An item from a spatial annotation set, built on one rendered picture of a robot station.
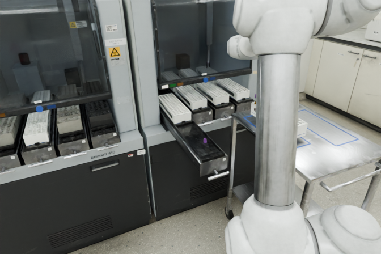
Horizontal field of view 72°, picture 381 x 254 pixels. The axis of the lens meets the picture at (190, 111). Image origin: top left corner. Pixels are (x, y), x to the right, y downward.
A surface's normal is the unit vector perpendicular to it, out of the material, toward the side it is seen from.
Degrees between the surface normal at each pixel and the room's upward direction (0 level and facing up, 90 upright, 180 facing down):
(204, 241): 0
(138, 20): 90
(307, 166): 0
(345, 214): 10
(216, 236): 0
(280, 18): 76
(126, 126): 90
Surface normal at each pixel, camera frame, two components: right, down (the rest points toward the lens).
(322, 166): -0.02, -0.89
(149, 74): 0.40, 0.40
